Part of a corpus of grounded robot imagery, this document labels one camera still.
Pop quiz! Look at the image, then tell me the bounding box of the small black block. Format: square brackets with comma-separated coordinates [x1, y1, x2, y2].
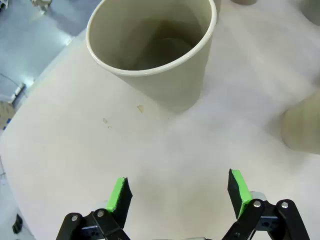
[12, 213, 24, 235]

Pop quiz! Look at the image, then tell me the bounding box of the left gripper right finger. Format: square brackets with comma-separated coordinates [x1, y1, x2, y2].
[221, 168, 311, 240]

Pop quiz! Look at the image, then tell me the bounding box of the beige paper cup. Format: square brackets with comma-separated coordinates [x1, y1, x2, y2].
[85, 0, 218, 113]
[279, 91, 320, 153]
[229, 0, 258, 6]
[298, 0, 320, 27]

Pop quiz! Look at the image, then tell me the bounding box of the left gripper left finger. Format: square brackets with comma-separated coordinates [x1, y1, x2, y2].
[55, 176, 133, 240]

